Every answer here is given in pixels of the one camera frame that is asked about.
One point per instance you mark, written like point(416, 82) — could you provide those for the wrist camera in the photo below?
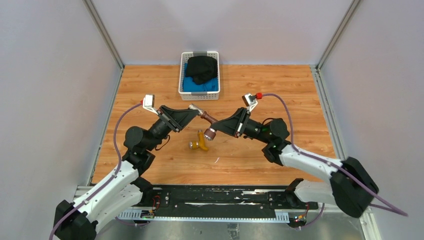
point(148, 103)
point(250, 101)

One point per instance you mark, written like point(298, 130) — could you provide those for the yellow brass faucet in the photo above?
point(200, 143)

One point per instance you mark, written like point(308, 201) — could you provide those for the white plastic basket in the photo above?
point(198, 96)

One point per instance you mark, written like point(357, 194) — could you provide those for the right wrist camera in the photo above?
point(250, 101)

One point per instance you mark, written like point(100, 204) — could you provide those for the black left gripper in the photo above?
point(176, 119)

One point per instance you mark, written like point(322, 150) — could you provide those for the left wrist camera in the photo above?
point(148, 103)

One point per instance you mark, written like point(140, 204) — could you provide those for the black cloth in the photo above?
point(202, 68)

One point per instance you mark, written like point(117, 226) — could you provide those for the aluminium frame rail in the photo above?
point(243, 203)

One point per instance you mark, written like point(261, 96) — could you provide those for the silver pipe fitting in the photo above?
point(194, 107)

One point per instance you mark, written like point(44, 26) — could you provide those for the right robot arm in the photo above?
point(344, 183)

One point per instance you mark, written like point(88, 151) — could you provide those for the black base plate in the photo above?
point(245, 203)

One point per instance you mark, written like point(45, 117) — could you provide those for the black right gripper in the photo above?
point(235, 124)

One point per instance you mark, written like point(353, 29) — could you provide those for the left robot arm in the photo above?
point(123, 187)

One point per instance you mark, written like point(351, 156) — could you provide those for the blue cloth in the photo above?
point(188, 85)

